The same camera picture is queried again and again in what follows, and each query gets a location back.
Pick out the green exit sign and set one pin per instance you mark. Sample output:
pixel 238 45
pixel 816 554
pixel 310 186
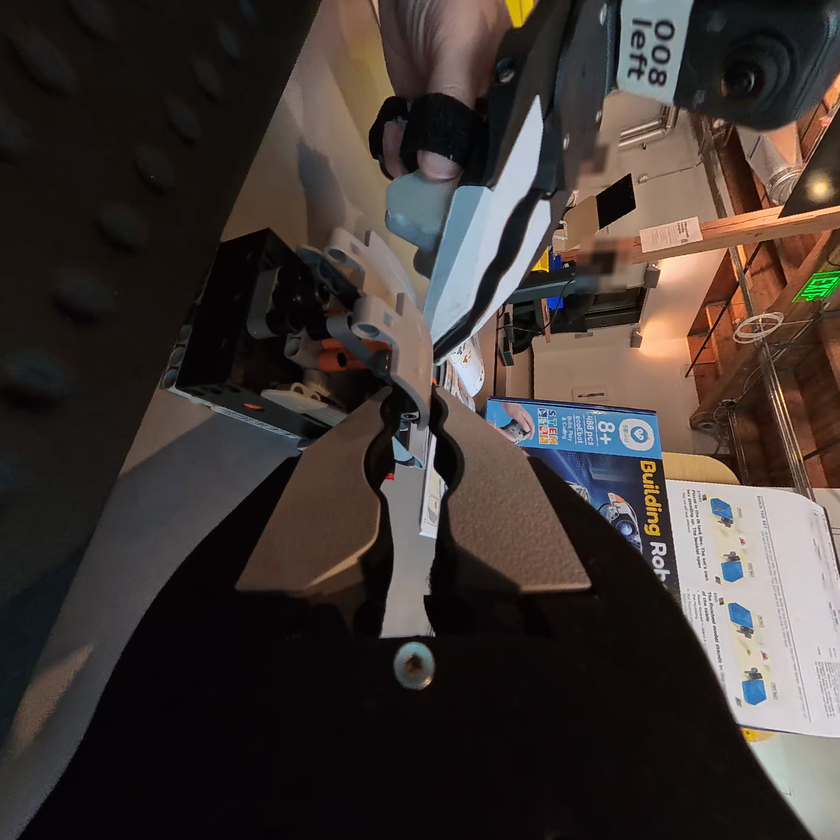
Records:
pixel 817 287

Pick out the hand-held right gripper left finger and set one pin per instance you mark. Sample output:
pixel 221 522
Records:
pixel 315 518

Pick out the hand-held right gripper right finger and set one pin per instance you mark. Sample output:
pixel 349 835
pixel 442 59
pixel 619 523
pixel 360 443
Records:
pixel 512 525

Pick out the person's left hand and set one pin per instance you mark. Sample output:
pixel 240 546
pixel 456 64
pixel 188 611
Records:
pixel 439 46

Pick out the grey black toy robot model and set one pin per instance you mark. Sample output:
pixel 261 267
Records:
pixel 229 315

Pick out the blue building kit box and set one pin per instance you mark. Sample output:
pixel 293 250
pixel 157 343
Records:
pixel 590 446

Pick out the white paper notice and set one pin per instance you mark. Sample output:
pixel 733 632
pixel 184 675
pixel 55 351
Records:
pixel 669 235

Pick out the grey desk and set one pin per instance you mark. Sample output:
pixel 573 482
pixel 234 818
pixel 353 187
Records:
pixel 131 525

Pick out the wooden beam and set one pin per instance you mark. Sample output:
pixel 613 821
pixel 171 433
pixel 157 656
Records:
pixel 754 229

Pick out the black monitor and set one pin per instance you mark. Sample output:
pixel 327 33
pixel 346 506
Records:
pixel 814 177

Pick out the printed paper sheet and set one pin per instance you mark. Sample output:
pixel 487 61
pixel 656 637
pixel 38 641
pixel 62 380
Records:
pixel 754 590

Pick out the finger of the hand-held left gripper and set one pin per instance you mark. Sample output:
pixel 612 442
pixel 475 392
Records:
pixel 525 253
pixel 505 170

